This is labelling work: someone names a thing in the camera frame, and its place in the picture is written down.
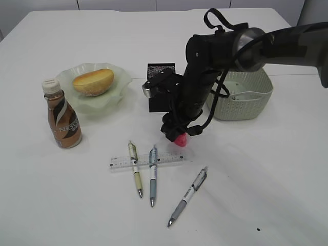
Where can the grey grip white pen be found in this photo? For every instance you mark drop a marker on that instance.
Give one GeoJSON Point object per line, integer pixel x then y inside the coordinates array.
{"type": "Point", "coordinates": [201, 177]}

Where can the green woven plastic basket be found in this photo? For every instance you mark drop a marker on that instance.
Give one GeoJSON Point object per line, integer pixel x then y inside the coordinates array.
{"type": "Point", "coordinates": [256, 89]}

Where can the pale green wavy glass plate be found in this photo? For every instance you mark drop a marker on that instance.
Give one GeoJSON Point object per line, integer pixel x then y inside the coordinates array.
{"type": "Point", "coordinates": [93, 104]}

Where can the blue barrel pen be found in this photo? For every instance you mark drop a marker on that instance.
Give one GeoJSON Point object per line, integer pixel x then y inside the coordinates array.
{"type": "Point", "coordinates": [153, 155]}

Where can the brown Nescafe coffee bottle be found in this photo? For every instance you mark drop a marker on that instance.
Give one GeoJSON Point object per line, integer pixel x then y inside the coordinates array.
{"type": "Point", "coordinates": [62, 118]}

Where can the transparent plastic ruler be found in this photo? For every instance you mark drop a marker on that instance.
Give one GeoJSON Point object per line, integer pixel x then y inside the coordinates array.
{"type": "Point", "coordinates": [144, 160]}

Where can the sugared bread roll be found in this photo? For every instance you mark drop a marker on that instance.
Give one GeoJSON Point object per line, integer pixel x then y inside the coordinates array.
{"type": "Point", "coordinates": [94, 83]}

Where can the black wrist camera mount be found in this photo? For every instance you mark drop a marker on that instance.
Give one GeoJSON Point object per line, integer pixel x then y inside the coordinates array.
{"type": "Point", "coordinates": [164, 82]}

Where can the black mesh pen holder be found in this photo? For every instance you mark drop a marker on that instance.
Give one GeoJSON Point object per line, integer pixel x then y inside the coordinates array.
{"type": "Point", "coordinates": [159, 103]}

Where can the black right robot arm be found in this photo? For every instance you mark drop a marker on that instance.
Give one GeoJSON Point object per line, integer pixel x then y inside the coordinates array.
{"type": "Point", "coordinates": [212, 56]}

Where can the pink pencil sharpener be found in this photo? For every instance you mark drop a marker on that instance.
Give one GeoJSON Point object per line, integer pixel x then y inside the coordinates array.
{"type": "Point", "coordinates": [181, 140]}

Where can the green barrel pen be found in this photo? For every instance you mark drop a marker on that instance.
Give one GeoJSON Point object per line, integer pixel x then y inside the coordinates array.
{"type": "Point", "coordinates": [135, 169]}

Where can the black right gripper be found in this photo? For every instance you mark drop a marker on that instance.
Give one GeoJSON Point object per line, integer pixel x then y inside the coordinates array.
{"type": "Point", "coordinates": [197, 82]}

